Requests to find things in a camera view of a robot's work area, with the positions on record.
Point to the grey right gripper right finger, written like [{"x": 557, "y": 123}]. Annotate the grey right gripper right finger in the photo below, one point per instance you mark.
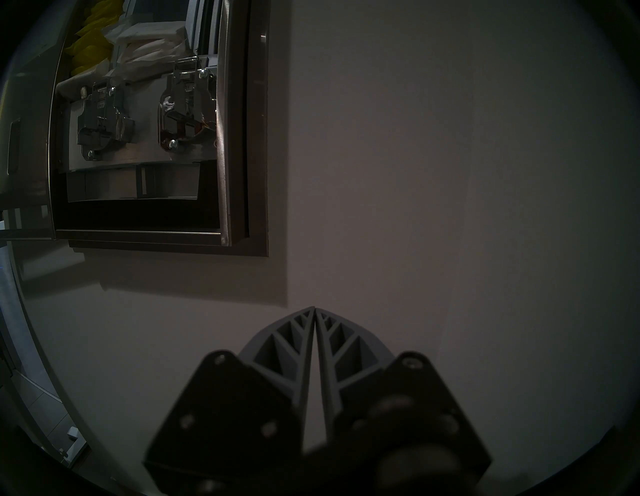
[{"x": 400, "y": 420}]

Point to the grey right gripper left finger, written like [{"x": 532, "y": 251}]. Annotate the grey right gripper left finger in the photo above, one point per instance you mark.
[{"x": 235, "y": 420}]

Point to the stainless steel dispenser cabinet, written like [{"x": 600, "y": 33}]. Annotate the stainless steel dispenser cabinet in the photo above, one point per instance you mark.
[{"x": 240, "y": 150}]

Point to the chrome dispensing mechanism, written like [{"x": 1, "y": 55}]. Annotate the chrome dispensing mechanism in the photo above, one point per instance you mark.
[
  {"x": 186, "y": 107},
  {"x": 103, "y": 125}
]

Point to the white wrapped sanitary pad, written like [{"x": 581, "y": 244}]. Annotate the white wrapped sanitary pad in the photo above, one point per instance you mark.
[
  {"x": 155, "y": 62},
  {"x": 145, "y": 30},
  {"x": 152, "y": 45}
]

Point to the yellow wrapped sanitary pad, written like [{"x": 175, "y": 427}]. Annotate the yellow wrapped sanitary pad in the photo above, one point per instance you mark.
[
  {"x": 100, "y": 27},
  {"x": 89, "y": 62},
  {"x": 107, "y": 7},
  {"x": 94, "y": 45}
]

